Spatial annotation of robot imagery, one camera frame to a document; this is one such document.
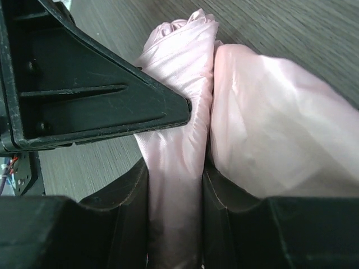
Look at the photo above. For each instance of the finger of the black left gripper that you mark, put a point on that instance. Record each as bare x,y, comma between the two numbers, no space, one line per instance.
75,90

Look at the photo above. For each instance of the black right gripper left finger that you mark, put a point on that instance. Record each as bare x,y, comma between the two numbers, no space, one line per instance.
108,229

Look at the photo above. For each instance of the pink folding umbrella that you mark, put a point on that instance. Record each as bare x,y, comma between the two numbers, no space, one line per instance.
272,127

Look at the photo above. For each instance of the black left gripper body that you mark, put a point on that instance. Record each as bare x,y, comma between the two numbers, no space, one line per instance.
28,181

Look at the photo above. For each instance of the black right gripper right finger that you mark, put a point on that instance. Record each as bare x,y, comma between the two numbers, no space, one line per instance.
241,231

